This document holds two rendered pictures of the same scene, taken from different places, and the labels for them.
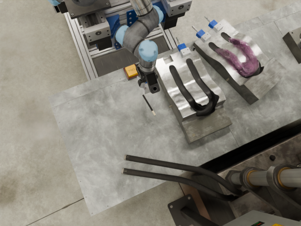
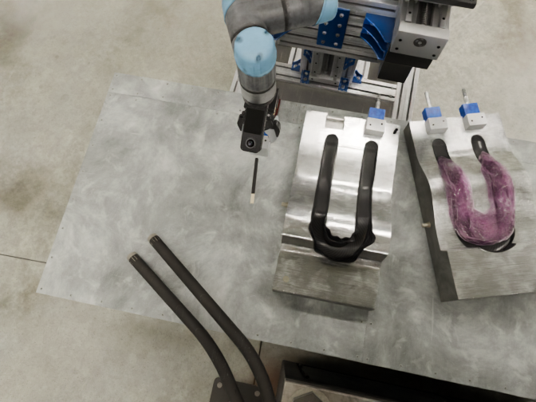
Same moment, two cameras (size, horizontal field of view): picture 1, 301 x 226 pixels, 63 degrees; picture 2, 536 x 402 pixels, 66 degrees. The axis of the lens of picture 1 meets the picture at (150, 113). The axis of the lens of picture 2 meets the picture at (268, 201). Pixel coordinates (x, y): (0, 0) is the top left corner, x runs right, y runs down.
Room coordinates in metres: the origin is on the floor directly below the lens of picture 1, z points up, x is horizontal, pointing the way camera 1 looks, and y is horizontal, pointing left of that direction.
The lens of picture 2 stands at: (0.19, -0.32, 1.92)
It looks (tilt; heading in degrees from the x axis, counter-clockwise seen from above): 73 degrees down; 50
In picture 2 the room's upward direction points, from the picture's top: 5 degrees counter-clockwise
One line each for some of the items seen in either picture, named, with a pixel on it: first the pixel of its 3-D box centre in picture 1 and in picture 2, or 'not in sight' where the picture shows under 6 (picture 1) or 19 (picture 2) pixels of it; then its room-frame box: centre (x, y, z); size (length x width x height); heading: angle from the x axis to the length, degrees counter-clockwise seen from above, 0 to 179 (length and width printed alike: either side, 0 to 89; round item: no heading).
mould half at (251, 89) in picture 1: (238, 58); (475, 200); (0.79, -0.46, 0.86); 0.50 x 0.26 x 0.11; 52
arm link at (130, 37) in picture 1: (132, 36); (252, 17); (0.56, 0.13, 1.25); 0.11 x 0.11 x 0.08; 60
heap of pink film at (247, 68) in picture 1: (240, 55); (480, 194); (0.79, -0.45, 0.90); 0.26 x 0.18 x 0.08; 52
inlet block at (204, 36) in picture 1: (199, 33); (431, 112); (0.91, -0.21, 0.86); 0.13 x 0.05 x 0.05; 52
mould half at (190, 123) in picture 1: (191, 92); (338, 204); (0.52, -0.21, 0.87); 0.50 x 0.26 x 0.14; 34
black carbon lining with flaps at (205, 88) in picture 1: (194, 86); (346, 193); (0.54, -0.21, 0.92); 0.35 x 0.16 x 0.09; 34
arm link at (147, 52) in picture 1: (147, 54); (255, 60); (0.50, 0.06, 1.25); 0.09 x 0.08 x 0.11; 60
